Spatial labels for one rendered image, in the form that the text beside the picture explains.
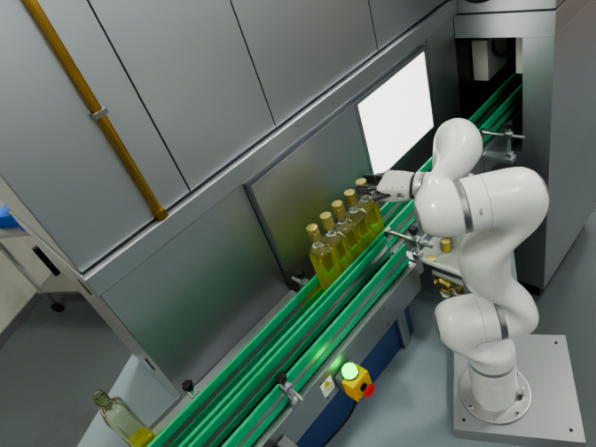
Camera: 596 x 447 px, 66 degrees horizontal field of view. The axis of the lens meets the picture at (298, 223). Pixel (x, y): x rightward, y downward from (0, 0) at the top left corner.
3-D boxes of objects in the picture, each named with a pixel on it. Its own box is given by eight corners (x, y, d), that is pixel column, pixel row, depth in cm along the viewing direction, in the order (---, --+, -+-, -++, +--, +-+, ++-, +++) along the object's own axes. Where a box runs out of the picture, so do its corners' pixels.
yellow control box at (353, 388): (354, 372, 137) (348, 358, 133) (374, 385, 132) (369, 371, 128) (340, 390, 134) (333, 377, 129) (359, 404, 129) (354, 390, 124)
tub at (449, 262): (444, 244, 166) (442, 225, 161) (505, 263, 151) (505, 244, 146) (418, 275, 159) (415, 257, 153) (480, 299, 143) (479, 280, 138)
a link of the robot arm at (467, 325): (523, 373, 115) (522, 317, 100) (448, 385, 118) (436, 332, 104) (506, 333, 124) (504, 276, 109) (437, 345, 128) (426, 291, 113)
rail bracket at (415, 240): (393, 244, 155) (386, 215, 148) (437, 260, 144) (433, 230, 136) (388, 249, 154) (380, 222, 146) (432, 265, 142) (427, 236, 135)
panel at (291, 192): (429, 126, 188) (419, 45, 168) (435, 127, 186) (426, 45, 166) (281, 268, 148) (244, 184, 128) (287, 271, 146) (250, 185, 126)
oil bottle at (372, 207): (375, 239, 160) (363, 192, 147) (388, 244, 156) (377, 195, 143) (366, 250, 157) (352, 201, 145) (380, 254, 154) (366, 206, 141)
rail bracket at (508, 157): (485, 164, 190) (482, 115, 177) (527, 171, 179) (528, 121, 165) (480, 170, 188) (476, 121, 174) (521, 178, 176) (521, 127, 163)
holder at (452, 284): (434, 255, 175) (428, 225, 165) (505, 280, 156) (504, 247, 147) (409, 286, 167) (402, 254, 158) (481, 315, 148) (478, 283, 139)
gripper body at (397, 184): (414, 207, 130) (378, 205, 136) (425, 185, 137) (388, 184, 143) (411, 186, 126) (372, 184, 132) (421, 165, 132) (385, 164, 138)
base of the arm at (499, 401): (529, 366, 134) (529, 329, 123) (532, 430, 121) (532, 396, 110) (461, 359, 142) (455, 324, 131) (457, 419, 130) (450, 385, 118)
